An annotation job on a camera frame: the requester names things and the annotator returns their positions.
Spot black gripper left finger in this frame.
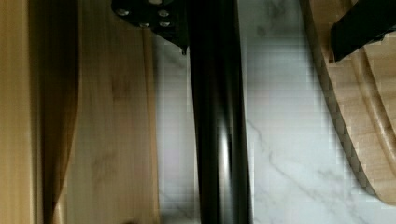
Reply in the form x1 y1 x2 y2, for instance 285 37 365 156
111 0 189 55

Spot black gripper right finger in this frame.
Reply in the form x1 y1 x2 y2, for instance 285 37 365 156
330 0 396 62

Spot black drawer handle bar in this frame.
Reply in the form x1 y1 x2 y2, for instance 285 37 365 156
187 0 252 224

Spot wooden drawer front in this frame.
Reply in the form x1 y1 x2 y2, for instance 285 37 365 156
1 0 160 224

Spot bamboo cutting board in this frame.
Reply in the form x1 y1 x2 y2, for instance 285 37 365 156
299 0 396 205

